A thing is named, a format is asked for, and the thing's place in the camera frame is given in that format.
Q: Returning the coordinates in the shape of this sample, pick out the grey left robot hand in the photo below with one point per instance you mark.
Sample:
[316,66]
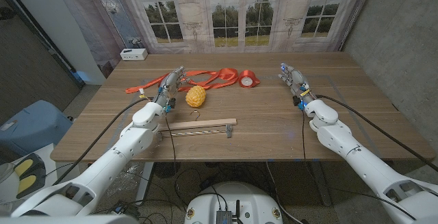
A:
[169,85]

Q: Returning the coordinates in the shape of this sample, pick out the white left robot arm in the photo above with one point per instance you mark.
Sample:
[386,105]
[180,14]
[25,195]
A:
[113,159]

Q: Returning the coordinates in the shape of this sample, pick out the round black floor fan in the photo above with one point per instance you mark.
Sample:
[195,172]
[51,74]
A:
[166,170]

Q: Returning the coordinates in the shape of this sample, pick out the grey table leg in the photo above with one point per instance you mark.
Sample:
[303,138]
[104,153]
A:
[321,186]

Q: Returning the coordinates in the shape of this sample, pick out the yellow toy pineapple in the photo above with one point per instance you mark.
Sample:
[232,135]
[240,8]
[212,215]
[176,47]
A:
[195,96]

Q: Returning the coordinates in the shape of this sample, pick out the black floor device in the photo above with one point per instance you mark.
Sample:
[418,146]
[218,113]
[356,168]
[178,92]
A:
[121,207]

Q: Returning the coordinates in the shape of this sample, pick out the blue plastic container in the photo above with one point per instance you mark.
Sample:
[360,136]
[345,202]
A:
[34,124]

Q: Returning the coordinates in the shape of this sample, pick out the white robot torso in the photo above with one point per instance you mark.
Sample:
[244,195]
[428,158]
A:
[253,203]

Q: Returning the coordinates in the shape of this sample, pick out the white table leg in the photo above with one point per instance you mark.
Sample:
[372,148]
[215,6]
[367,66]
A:
[145,183]

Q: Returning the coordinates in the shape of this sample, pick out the wooden clip hanger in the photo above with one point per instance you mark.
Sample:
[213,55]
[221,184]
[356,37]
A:
[205,123]

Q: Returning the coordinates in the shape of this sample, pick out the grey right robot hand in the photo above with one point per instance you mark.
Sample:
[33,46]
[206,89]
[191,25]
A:
[297,81]

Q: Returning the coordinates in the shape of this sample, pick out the black yellow foot pedal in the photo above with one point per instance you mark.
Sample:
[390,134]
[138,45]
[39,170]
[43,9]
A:
[37,172]

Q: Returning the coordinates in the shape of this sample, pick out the clear plastic bag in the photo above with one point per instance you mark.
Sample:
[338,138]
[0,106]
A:
[125,183]

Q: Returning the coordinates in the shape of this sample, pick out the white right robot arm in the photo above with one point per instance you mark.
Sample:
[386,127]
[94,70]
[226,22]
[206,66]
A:
[359,162]

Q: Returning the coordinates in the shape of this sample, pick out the red satin ribbon roll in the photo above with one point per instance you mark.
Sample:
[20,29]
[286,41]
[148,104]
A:
[226,75]

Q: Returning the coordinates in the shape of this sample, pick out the white power strip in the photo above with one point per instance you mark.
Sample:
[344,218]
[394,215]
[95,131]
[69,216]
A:
[133,54]

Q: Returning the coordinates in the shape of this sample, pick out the black radio box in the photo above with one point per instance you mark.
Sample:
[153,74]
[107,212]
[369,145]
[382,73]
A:
[224,218]

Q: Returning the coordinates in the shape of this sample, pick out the white cabinet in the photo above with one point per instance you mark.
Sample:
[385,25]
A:
[8,193]

